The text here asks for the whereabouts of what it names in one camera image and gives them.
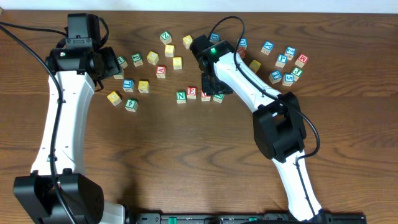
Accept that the blue D block right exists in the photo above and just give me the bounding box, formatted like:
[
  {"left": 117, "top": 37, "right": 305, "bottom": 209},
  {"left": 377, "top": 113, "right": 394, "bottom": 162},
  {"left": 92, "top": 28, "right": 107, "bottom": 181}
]
[{"left": 238, "top": 38, "right": 248, "bottom": 50}]

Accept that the yellow block beside L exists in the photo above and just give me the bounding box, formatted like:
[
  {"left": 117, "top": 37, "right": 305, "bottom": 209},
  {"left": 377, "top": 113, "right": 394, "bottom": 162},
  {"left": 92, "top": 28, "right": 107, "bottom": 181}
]
[{"left": 138, "top": 80, "right": 149, "bottom": 93}]

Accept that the yellow O block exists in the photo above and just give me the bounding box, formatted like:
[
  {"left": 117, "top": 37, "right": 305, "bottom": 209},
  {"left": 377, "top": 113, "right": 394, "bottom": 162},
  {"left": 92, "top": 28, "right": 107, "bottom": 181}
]
[{"left": 147, "top": 51, "right": 159, "bottom": 65}]

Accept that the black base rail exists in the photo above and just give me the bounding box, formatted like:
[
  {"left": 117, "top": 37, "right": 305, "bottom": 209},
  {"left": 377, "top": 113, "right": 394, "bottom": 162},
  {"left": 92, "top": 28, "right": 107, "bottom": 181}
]
[{"left": 125, "top": 212, "right": 367, "bottom": 224}]

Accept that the yellow S block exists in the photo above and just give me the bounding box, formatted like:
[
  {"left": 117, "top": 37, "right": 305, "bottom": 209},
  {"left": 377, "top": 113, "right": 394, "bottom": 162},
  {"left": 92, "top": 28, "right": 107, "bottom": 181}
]
[{"left": 164, "top": 44, "right": 175, "bottom": 58}]

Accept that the yellow C block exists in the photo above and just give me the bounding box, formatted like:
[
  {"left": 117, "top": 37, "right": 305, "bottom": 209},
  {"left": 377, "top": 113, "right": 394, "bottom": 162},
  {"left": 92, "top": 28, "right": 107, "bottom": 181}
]
[{"left": 107, "top": 91, "right": 122, "bottom": 106}]

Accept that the red M block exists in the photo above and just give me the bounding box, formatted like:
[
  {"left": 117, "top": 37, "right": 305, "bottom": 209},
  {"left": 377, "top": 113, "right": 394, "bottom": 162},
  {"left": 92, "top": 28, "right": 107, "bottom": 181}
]
[{"left": 295, "top": 54, "right": 308, "bottom": 68}]

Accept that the yellow block right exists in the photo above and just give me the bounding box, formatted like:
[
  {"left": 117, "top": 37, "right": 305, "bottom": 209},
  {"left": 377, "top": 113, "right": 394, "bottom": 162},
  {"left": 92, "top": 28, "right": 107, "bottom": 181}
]
[{"left": 249, "top": 60, "right": 261, "bottom": 73}]

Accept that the blue 2 block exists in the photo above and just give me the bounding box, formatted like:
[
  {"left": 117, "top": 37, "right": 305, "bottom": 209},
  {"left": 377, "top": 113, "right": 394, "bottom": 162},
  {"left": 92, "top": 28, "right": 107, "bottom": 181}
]
[{"left": 284, "top": 46, "right": 296, "bottom": 60}]

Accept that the red u block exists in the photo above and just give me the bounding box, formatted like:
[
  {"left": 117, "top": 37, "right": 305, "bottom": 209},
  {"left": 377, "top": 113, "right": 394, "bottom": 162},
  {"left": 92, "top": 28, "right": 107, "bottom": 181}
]
[
  {"left": 237, "top": 47, "right": 246, "bottom": 59},
  {"left": 201, "top": 91, "right": 211, "bottom": 101}
]

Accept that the green V block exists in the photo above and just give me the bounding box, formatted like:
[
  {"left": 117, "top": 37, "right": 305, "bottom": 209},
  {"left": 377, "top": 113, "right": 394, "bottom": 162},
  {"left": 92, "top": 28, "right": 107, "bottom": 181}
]
[{"left": 113, "top": 70, "right": 124, "bottom": 80}]

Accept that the blue 5 block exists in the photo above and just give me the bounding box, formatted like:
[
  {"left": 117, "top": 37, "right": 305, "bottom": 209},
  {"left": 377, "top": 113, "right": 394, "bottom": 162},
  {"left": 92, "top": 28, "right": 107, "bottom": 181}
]
[{"left": 282, "top": 73, "right": 295, "bottom": 86}]

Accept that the blue d block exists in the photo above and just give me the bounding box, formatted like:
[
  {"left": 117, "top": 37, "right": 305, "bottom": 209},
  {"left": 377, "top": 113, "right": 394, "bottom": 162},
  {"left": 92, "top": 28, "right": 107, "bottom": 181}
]
[
  {"left": 209, "top": 33, "right": 220, "bottom": 44},
  {"left": 238, "top": 38, "right": 248, "bottom": 50}
]

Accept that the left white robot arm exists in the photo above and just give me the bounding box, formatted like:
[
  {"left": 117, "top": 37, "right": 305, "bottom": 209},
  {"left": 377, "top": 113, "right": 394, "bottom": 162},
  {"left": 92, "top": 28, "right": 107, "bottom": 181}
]
[{"left": 13, "top": 13, "right": 131, "bottom": 223}]

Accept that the green J block right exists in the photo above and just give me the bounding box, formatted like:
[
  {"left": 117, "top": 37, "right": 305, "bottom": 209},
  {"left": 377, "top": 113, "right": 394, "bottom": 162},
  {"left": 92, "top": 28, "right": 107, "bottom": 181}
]
[{"left": 291, "top": 67, "right": 303, "bottom": 82}]

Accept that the blue L block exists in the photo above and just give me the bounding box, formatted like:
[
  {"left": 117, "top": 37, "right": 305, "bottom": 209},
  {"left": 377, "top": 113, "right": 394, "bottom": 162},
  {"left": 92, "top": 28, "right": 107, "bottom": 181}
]
[{"left": 123, "top": 80, "right": 134, "bottom": 92}]

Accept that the green 7 block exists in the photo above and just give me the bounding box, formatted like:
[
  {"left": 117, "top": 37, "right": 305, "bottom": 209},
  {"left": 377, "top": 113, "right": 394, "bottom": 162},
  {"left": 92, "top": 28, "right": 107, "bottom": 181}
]
[{"left": 117, "top": 56, "right": 128, "bottom": 69}]

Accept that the green 4 block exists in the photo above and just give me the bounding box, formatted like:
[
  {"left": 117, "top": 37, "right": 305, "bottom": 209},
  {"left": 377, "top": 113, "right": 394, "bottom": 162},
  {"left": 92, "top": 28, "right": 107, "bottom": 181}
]
[{"left": 125, "top": 99, "right": 138, "bottom": 112}]

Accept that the blue D block left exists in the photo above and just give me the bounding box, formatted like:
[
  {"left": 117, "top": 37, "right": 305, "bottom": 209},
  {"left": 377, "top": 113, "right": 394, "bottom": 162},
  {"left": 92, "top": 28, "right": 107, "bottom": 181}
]
[{"left": 209, "top": 33, "right": 220, "bottom": 44}]

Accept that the blue X block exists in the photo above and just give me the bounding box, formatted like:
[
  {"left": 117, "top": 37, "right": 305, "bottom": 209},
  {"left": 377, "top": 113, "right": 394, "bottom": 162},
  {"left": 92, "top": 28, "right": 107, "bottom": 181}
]
[{"left": 261, "top": 40, "right": 274, "bottom": 55}]

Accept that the green Z block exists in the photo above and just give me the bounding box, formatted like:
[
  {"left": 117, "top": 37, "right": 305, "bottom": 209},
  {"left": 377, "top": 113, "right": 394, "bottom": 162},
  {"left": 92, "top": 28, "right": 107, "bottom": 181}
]
[{"left": 160, "top": 31, "right": 172, "bottom": 45}]

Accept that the red E block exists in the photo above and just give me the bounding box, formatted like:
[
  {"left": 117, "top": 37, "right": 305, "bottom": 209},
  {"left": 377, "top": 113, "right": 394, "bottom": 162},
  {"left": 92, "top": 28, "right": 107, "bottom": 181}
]
[{"left": 187, "top": 86, "right": 197, "bottom": 99}]

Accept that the green N block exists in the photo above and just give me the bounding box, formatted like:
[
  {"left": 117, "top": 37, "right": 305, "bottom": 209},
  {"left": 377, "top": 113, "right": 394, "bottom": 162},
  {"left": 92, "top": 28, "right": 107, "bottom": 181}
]
[{"left": 176, "top": 91, "right": 187, "bottom": 104}]

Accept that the yellow block top centre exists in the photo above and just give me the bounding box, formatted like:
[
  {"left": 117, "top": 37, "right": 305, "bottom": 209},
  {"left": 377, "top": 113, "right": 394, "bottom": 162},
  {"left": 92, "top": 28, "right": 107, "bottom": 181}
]
[{"left": 182, "top": 35, "right": 193, "bottom": 49}]

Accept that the blue P block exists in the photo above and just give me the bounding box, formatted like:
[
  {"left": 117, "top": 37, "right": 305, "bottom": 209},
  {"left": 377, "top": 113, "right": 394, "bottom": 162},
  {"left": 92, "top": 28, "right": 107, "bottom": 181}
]
[{"left": 275, "top": 54, "right": 287, "bottom": 68}]

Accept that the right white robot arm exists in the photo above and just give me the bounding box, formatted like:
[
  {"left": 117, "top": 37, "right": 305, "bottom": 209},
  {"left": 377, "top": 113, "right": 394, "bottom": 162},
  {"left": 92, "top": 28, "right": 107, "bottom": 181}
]
[{"left": 190, "top": 35, "right": 322, "bottom": 223}]

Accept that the green R block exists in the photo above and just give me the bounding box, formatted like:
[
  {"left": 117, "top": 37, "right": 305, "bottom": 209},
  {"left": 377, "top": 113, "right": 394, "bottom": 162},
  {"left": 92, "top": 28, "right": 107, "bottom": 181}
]
[{"left": 213, "top": 94, "right": 224, "bottom": 103}]

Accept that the blue T block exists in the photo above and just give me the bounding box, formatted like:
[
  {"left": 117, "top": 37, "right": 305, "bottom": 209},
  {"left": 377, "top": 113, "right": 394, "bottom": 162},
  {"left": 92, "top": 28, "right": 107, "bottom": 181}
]
[{"left": 269, "top": 70, "right": 282, "bottom": 84}]

